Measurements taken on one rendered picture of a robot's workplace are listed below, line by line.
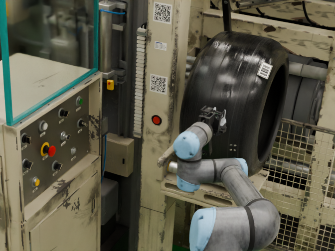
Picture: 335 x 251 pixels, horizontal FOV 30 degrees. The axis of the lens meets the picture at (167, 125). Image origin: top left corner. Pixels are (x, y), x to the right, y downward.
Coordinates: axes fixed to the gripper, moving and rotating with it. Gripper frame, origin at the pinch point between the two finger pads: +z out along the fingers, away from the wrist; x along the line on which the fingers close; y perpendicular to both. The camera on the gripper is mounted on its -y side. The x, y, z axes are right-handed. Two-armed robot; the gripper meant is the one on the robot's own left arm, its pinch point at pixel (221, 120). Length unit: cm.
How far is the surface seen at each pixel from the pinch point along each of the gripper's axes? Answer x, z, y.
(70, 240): 51, -11, -62
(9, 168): 56, -45, -17
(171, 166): 22.0, 15.6, -30.9
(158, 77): 33.4, 19.5, 3.0
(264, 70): -9.5, 12.1, 17.3
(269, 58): -9.1, 19.2, 20.4
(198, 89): 10.8, 3.3, 8.0
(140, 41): 42.4, 19.2, 16.2
